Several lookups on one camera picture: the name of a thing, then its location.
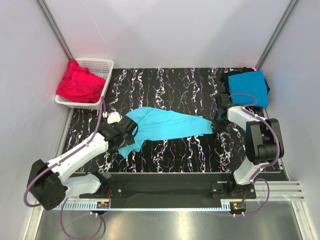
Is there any folded blue t shirt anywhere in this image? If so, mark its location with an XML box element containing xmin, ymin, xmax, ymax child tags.
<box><xmin>228</xmin><ymin>70</ymin><xmax>269</xmax><ymax>108</ymax></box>

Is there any aluminium front frame rail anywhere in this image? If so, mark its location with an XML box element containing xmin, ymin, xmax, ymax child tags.
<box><xmin>33</xmin><ymin>181</ymin><xmax>306</xmax><ymax>201</ymax></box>

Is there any right small circuit board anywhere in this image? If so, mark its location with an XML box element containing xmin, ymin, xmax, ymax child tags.
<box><xmin>232</xmin><ymin>201</ymin><xmax>247</xmax><ymax>210</ymax></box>

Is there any aluminium corner post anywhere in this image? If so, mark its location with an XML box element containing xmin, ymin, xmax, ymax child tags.
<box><xmin>35</xmin><ymin>0</ymin><xmax>74</xmax><ymax>61</ymax></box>
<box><xmin>255</xmin><ymin>0</ymin><xmax>300</xmax><ymax>70</ymax></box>

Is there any white slotted cable duct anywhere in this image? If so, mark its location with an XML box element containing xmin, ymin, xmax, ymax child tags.
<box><xmin>43</xmin><ymin>201</ymin><xmax>99</xmax><ymax>210</ymax></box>

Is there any folded black t shirt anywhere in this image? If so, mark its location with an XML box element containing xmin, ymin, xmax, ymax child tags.
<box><xmin>220</xmin><ymin>67</ymin><xmax>270</xmax><ymax>107</ymax></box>

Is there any white plastic basket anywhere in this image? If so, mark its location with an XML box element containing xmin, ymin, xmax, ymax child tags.
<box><xmin>55</xmin><ymin>57</ymin><xmax>114</xmax><ymax>110</ymax></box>

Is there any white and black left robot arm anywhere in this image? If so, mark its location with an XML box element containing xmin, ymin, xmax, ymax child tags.
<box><xmin>26</xmin><ymin>112</ymin><xmax>139</xmax><ymax>211</ymax></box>

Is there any red t shirt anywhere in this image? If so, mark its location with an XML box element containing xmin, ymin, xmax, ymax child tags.
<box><xmin>56</xmin><ymin>59</ymin><xmax>106</xmax><ymax>104</ymax></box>

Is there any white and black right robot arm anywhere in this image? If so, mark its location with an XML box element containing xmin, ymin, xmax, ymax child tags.
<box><xmin>211</xmin><ymin>94</ymin><xmax>284</xmax><ymax>199</ymax></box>

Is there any left aluminium corner post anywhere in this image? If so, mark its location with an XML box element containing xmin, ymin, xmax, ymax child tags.
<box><xmin>35</xmin><ymin>0</ymin><xmax>74</xmax><ymax>61</ymax></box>

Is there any right aluminium corner post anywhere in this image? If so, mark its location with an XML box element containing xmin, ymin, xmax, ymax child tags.
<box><xmin>255</xmin><ymin>0</ymin><xmax>300</xmax><ymax>70</ymax></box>

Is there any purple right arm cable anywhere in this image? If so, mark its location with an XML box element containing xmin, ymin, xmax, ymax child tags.
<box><xmin>228</xmin><ymin>92</ymin><xmax>283</xmax><ymax>218</ymax></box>

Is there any small circuit board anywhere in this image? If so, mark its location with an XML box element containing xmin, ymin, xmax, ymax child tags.
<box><xmin>232</xmin><ymin>201</ymin><xmax>247</xmax><ymax>210</ymax></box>
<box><xmin>96</xmin><ymin>201</ymin><xmax>110</xmax><ymax>209</ymax></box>

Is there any light cyan t shirt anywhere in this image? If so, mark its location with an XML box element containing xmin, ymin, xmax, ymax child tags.
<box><xmin>118</xmin><ymin>107</ymin><xmax>213</xmax><ymax>158</ymax></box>

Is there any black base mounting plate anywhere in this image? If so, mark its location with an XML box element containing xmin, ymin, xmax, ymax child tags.
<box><xmin>80</xmin><ymin>172</ymin><xmax>257</xmax><ymax>211</ymax></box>

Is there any left small circuit board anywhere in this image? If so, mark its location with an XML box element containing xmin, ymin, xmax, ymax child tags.
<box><xmin>96</xmin><ymin>201</ymin><xmax>110</xmax><ymax>209</ymax></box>

